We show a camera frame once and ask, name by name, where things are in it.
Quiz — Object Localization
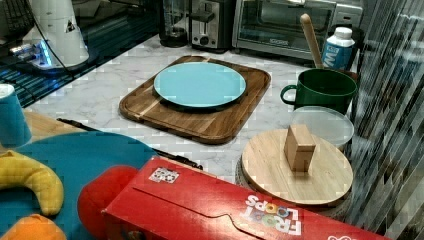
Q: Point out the green mug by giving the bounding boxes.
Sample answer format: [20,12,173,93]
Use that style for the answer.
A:
[280,68,358,114]

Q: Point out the red Froot Loops box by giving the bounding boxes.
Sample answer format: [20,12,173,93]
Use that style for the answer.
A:
[103,157,390,240]

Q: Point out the speckled jar with wooden lid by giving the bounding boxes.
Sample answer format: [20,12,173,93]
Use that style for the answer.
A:
[235,125,353,220]

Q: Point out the silver two-slot toaster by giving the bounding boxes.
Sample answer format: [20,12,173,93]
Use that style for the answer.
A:
[189,0,236,53]

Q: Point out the red apple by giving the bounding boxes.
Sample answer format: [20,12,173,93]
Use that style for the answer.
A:
[77,165,138,240]

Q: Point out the blue can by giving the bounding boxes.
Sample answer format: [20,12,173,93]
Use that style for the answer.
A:
[0,84,32,148]

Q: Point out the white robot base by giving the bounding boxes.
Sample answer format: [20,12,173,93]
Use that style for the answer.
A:
[1,0,89,70]

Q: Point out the light blue plate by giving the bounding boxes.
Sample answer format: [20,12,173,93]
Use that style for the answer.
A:
[153,62,247,109]

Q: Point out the silver toaster oven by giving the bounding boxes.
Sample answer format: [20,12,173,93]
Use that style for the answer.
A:
[232,0,365,60]

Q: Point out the yellow banana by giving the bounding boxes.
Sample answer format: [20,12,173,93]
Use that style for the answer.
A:
[0,150,64,216]

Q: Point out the wooden spoon handle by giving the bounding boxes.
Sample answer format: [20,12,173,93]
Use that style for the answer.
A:
[300,13,324,69]

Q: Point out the glass french press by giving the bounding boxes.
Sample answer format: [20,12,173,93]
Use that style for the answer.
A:
[159,0,188,48]

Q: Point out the orange fruit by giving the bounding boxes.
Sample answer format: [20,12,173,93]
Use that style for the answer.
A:
[1,214,67,240]

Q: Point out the white blue bottle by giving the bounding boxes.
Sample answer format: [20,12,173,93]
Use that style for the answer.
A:
[322,27,355,70]

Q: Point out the wooden cutting board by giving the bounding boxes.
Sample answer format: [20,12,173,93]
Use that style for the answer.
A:
[119,56,271,145]

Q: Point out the teal fruit plate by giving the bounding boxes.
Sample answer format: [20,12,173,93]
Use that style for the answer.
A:
[16,131,156,240]

